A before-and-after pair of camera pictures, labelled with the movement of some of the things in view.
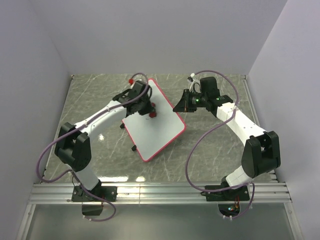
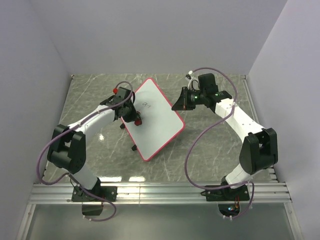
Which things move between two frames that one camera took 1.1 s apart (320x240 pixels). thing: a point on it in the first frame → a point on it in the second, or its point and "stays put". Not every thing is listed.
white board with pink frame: (150, 135) stays put
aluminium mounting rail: (264, 193) stays put
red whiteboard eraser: (152, 114) → (138, 121)
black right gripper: (183, 105) stays put
